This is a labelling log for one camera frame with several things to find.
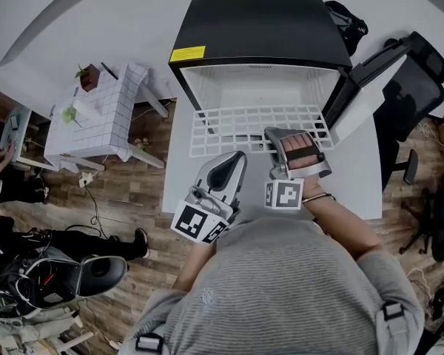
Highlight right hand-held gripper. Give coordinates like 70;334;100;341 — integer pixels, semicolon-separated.
263;126;334;211

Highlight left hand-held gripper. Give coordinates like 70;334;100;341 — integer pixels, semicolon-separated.
169;149;249;245

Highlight white wire fridge shelf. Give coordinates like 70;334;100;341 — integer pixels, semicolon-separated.
187;104;336;159

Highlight black shoulder bag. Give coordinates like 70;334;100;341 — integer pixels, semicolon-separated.
324;0;369;57

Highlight person's right forearm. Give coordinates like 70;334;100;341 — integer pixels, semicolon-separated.
302;177;385;263

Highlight person's left forearm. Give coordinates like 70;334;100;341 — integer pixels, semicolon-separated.
171;240;218;294

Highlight black mini fridge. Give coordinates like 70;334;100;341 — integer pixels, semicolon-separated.
167;0;354;115

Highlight person's right hand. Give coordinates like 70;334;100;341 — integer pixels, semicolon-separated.
282;135;320;171

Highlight yellow warning label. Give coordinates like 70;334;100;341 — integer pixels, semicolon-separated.
169;45;206;64

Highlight grey striped sweater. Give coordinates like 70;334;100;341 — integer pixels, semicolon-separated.
118;216;427;355

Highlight white checked tablecloth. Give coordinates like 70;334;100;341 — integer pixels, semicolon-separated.
44;62;149;172

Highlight black office chair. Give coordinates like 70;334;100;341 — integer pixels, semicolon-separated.
371;30;444;257

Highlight white flower bouquet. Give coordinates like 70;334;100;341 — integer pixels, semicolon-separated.
60;99;101;129

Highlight potted plant brown pot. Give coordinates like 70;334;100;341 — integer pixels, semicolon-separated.
75;64;101;93

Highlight black grey backpack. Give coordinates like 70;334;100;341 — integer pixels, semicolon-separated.
7;248;129;316

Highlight light blue small table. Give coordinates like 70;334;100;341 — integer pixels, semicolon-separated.
0;106;33;163

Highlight thin bracelet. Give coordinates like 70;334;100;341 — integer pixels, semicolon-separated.
300;192;336;204

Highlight black floor cable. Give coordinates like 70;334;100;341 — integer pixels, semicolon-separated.
84;186;112;241

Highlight black picture frame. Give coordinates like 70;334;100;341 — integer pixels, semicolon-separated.
100;61;120;81

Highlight grey harness strap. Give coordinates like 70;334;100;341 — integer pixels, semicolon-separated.
134;332;164;355
376;301;411;355

